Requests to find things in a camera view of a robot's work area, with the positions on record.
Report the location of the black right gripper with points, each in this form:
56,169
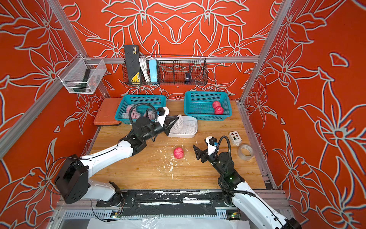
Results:
201,154

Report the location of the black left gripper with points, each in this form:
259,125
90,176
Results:
167,128

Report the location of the white foam net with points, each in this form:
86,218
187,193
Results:
189,128
178,125

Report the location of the red apple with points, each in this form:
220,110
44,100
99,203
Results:
216,104
219,110

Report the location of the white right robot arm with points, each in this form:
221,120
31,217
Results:
240,194

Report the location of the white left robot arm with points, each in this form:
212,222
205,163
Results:
74,180

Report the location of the orange foam pad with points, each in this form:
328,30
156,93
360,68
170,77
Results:
106,113

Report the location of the white plastic tray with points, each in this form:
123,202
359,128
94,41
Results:
181,135

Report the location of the teal right plastic basket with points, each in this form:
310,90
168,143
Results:
199,104

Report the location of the white button control box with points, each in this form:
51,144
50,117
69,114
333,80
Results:
235,138

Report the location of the clear tape roll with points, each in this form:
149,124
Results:
245,152

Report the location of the light blue box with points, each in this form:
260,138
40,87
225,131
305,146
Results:
153,71

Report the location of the black rectangular device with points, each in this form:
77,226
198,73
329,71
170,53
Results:
132,64

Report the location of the dark tool in clear box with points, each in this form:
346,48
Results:
81,87

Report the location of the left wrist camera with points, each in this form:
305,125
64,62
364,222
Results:
161,117

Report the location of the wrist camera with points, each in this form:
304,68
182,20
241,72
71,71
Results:
161,117
212,145

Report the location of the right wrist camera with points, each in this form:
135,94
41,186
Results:
212,145

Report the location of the black wire wall basket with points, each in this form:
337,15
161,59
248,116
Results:
172,69

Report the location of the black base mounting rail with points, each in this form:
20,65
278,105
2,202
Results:
172,203

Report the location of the clear acrylic wall box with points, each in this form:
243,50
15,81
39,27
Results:
72,73

